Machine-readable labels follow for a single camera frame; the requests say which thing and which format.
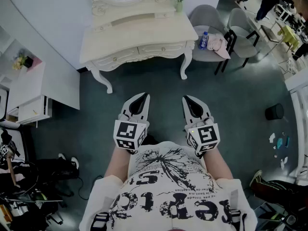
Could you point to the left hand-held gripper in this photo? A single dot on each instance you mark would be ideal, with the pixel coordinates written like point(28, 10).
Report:
point(126, 132)

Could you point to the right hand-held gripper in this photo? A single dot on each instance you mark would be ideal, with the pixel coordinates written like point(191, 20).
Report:
point(205, 136)

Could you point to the cream dressing table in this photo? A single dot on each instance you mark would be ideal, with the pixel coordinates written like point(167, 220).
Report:
point(134, 34)

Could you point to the person's left forearm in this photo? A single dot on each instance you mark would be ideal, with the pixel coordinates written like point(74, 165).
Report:
point(118, 163)

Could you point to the person's right forearm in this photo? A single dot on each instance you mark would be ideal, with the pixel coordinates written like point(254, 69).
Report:
point(217, 165)

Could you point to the white ornate table drawer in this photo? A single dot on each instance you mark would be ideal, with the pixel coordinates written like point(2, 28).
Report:
point(115, 58)
point(163, 49)

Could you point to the pink cloth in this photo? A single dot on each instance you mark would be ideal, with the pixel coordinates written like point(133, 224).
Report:
point(219, 46)

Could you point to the blue-label water bottle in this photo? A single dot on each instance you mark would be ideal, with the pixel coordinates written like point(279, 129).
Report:
point(203, 41)

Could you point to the black round trash bin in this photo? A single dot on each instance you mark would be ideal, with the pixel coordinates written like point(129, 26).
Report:
point(274, 112)

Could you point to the white printed t-shirt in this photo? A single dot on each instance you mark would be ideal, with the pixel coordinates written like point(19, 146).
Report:
point(168, 189)

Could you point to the grey upholstered chair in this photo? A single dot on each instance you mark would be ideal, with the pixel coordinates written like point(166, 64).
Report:
point(240, 37)
point(204, 18)

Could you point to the teal floor item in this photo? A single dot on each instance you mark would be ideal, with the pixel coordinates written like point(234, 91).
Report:
point(279, 143)

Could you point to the white metal rack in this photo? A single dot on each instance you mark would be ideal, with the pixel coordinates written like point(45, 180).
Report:
point(299, 119)

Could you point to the pink small box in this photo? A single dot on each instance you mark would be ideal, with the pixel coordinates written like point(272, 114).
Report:
point(36, 61)

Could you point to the white side cabinet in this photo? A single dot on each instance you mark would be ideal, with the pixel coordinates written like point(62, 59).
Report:
point(26, 88)

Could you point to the black small box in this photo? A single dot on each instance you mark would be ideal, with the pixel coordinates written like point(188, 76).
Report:
point(29, 62)

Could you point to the yellow-green stool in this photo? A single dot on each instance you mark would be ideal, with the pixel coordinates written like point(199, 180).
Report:
point(288, 36)

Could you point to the yellow flower bunch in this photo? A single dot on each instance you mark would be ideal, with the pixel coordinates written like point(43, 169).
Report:
point(19, 62)

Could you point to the pile of black equipment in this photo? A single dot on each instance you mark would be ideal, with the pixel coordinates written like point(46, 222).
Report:
point(24, 201)

